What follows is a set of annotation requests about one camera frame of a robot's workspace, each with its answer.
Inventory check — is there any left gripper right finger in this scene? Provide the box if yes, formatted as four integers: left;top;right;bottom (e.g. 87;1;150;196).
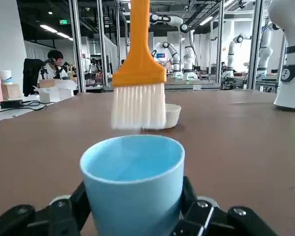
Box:
172;176;280;236

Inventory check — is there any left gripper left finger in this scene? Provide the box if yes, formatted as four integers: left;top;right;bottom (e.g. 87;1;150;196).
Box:
0;180;93;236

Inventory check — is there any blue cup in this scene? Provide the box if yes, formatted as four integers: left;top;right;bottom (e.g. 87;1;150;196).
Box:
79;134;186;236

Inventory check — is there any white bowl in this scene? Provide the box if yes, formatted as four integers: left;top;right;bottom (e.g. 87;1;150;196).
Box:
162;103;182;130

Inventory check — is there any black power brick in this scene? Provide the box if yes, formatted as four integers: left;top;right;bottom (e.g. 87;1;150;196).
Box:
0;99;24;109

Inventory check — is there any white plastic container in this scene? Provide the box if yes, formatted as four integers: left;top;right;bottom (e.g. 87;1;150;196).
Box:
38;80;76;104

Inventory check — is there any cardboard box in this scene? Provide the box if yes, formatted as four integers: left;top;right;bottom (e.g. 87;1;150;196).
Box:
1;84;23;100

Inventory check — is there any person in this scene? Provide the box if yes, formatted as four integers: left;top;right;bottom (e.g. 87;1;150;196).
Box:
36;50;64;82

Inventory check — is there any white paper roll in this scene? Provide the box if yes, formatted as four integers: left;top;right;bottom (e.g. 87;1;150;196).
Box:
0;70;12;86

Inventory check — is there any aluminium frame post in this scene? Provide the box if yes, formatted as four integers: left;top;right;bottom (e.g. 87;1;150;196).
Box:
218;0;226;90
246;0;264;90
96;0;108;87
68;0;87;93

